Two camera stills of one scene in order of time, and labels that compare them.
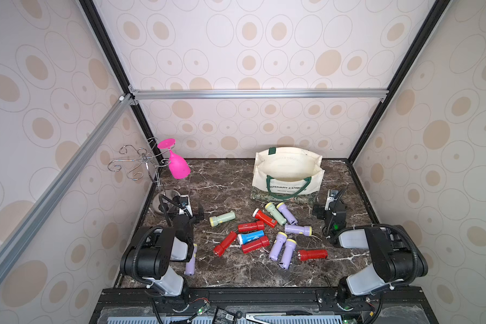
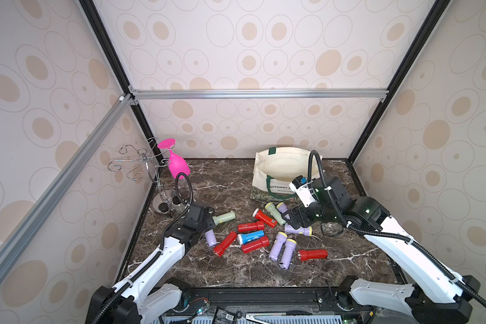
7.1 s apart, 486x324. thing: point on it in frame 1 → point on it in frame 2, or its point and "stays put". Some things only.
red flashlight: (259, 214) stays put
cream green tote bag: (287, 174) stays put
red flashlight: (258, 225) stays put
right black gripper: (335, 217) → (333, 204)
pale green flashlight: (214, 220) stays put
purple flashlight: (190, 266) → (210, 238)
